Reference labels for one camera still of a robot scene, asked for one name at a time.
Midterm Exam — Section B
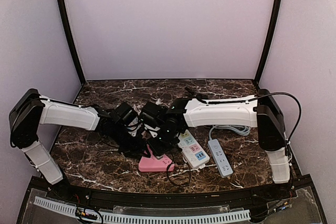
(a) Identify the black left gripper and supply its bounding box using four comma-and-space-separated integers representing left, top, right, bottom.
110, 123, 151, 160

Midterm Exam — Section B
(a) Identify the pink triangular power socket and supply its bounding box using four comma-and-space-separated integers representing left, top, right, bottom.
138, 146, 175, 172

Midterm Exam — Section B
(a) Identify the white multi-socket power strip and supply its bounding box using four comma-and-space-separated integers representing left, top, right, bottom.
178, 130, 210, 169

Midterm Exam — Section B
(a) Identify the light blue power strip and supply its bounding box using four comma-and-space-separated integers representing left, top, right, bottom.
208, 139, 233, 178

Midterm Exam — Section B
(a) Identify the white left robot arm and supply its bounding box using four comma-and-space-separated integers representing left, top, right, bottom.
9, 89, 150, 201

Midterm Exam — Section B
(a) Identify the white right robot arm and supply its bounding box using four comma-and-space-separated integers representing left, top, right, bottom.
148, 89, 291, 200

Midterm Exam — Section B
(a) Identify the black looped charger cable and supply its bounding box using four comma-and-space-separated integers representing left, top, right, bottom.
166, 150, 192, 187

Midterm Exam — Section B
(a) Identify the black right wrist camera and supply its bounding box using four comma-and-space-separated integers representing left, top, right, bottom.
139, 102, 167, 128

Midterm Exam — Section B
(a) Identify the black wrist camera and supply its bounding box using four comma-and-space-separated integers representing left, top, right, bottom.
139, 102, 167, 128
110, 102, 139, 127

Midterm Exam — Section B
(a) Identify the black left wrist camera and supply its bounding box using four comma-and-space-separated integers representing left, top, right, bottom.
110, 102, 139, 127

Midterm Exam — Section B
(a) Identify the white slotted cable tray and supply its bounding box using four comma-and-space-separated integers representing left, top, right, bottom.
33, 196, 250, 223

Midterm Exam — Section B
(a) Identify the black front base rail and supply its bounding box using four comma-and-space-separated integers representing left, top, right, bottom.
17, 175, 327, 223

